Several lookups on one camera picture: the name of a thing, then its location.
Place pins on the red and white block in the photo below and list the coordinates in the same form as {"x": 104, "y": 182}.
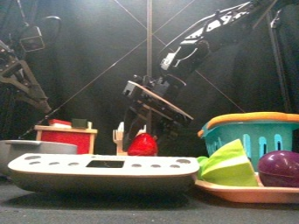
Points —
{"x": 59, "y": 123}

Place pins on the dark green block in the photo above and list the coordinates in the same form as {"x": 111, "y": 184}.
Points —
{"x": 79, "y": 123}

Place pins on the green toy lime wedge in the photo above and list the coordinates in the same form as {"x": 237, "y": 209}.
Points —
{"x": 230, "y": 166}

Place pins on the purple toy plum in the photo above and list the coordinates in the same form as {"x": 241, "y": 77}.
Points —
{"x": 281, "y": 169}

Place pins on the teal basket with orange rim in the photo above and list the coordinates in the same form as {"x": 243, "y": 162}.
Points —
{"x": 249, "y": 131}

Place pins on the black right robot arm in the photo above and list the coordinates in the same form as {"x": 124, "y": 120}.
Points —
{"x": 202, "y": 38}

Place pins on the grey kitchen scale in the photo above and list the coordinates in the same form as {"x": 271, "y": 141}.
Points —
{"x": 104, "y": 175}

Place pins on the metal frame pole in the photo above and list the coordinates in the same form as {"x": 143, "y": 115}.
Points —
{"x": 149, "y": 38}

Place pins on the red strawberry toy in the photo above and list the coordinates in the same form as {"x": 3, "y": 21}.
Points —
{"x": 143, "y": 145}

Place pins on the peach plastic tray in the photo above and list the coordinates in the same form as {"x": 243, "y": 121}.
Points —
{"x": 249, "y": 194}

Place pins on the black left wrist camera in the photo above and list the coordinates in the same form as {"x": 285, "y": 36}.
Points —
{"x": 32, "y": 39}

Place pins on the gray toy pot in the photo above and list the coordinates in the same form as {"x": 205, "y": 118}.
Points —
{"x": 27, "y": 148}

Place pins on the red wooden toy cabinet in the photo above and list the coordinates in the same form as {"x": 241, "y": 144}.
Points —
{"x": 66, "y": 138}

